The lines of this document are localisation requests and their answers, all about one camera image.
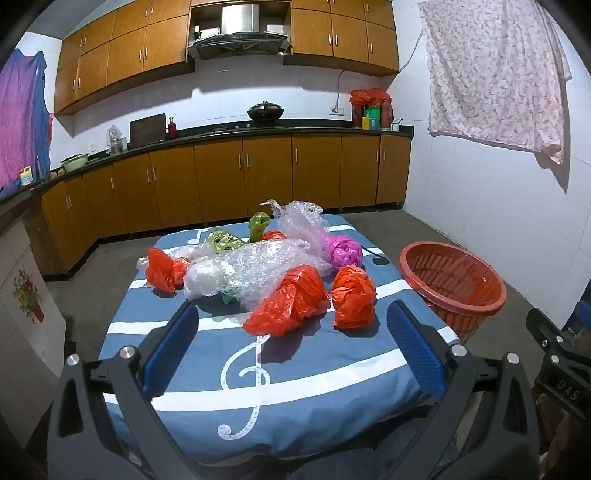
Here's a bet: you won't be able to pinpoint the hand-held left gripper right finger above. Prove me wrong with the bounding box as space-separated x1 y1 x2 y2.
385 299 541 480

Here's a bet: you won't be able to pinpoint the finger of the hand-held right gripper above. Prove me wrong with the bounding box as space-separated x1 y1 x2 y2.
526 307 579 366

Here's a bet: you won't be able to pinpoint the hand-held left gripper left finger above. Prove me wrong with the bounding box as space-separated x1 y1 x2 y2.
46 302 204 480

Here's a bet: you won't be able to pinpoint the red plastic basket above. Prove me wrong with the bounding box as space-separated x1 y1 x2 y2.
399 241 508 344

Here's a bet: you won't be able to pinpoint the large bubble wrap sheet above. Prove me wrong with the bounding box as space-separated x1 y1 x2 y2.
183 237 333 311

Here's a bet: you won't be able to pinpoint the pink plastic bag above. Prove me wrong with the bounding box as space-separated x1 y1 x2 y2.
325 235 364 268

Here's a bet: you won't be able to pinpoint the bubble wrap piece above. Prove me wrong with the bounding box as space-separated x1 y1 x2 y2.
261 199 331 259

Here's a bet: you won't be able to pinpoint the blue music-note blanket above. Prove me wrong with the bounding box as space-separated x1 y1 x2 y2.
99 213 462 467

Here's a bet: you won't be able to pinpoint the clear plastic bag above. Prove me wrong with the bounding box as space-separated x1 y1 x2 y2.
137 244 208 273

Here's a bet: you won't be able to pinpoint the yellow-green printed plastic bag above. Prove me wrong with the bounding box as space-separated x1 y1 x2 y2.
205 229 247 252

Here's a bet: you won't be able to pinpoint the long red plastic bag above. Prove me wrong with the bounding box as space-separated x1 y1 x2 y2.
243 265 331 337

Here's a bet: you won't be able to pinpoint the flower picture tile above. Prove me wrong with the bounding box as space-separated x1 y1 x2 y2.
11 269 45 324

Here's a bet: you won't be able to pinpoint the plain green plastic bag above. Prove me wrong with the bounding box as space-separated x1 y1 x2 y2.
248 211 273 243

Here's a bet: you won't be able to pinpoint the wooden base cabinets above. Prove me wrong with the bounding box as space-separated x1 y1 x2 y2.
21 131 413 280

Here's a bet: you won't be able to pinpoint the glass jar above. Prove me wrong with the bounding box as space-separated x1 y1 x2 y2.
107 124 127 155

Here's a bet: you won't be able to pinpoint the dark cutting board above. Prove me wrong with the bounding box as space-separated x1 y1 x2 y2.
128 113 167 148

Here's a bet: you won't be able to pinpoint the black kitchen countertop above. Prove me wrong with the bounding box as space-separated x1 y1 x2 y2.
0 121 414 204

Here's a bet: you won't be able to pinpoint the black wok with lid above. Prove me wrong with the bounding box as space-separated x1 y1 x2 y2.
247 100 284 123

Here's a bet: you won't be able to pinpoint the red bag on canisters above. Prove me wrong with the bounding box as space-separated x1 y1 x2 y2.
349 89 392 107

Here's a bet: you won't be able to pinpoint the pink floral hanging sheet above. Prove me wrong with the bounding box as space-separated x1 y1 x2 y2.
418 0 573 165

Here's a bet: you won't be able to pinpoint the purple hanging cloth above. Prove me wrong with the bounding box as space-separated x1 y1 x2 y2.
0 50 54 197

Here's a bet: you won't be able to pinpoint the steel range hood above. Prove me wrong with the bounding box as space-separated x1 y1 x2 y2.
186 4 293 61

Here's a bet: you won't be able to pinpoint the grey power cord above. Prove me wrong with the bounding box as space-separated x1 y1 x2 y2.
335 70 352 112

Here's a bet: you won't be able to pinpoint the wooden wall cabinets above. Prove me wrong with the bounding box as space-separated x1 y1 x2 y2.
54 0 400 116

